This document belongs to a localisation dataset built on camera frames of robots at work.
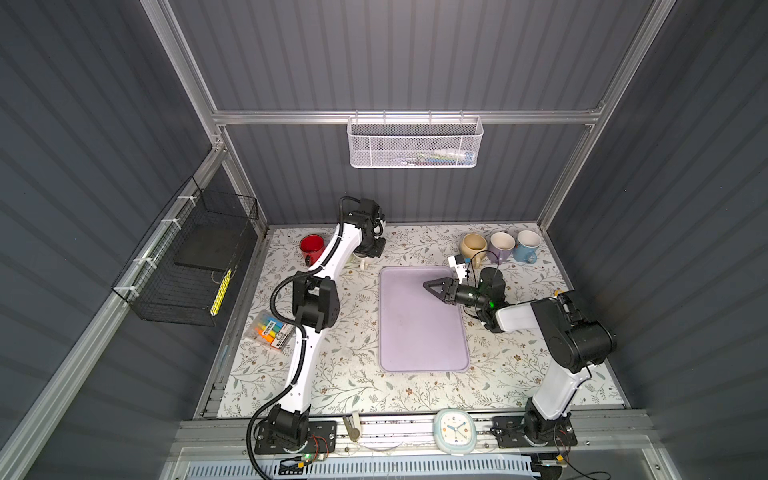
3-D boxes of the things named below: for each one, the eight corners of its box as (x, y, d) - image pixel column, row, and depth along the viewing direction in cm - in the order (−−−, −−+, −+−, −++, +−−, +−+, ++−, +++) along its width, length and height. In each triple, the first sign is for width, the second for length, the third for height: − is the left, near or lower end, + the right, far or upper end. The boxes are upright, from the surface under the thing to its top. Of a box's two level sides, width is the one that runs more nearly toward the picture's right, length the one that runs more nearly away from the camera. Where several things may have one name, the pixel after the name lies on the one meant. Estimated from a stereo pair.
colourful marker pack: (248, 338, 92) (245, 335, 91) (264, 314, 98) (262, 311, 96) (280, 350, 90) (278, 348, 88) (295, 326, 95) (294, 323, 93)
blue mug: (508, 262, 111) (517, 244, 103) (513, 246, 117) (522, 227, 109) (528, 269, 109) (539, 251, 101) (532, 252, 115) (543, 234, 107)
